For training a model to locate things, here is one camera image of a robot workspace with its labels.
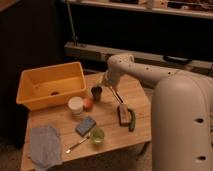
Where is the dark brown cup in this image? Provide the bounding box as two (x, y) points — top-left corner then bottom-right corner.
(91, 86), (102, 101)

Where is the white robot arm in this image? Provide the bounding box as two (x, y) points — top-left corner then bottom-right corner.
(103, 53), (213, 171)

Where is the yellow plastic tray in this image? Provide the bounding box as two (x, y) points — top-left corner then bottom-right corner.
(16, 62), (87, 111)

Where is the orange ball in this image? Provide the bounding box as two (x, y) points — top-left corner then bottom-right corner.
(83, 98), (93, 110)

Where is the wooden folding table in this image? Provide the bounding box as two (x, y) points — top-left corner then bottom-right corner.
(21, 75), (151, 171)

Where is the white cup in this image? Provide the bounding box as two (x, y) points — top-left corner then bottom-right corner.
(68, 97), (83, 115)

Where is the blue sponge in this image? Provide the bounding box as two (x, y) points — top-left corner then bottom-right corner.
(75, 116), (96, 136)

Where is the green cucumber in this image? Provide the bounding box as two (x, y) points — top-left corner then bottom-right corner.
(128, 109), (136, 132)

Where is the green translucent cup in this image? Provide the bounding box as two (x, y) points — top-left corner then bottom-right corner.
(90, 127), (105, 144)

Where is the metal pole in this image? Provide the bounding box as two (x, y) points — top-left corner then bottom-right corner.
(66, 0), (78, 46)

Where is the black remote on shelf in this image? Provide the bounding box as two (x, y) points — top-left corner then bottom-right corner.
(163, 55), (192, 65)

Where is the metal spoon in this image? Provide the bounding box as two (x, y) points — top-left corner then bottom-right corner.
(65, 135), (90, 154)

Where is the grey cloth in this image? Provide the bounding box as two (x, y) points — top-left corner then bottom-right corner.
(28, 125), (62, 171)

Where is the grey shelf rail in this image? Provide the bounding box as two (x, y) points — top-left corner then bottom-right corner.
(64, 42), (213, 77)

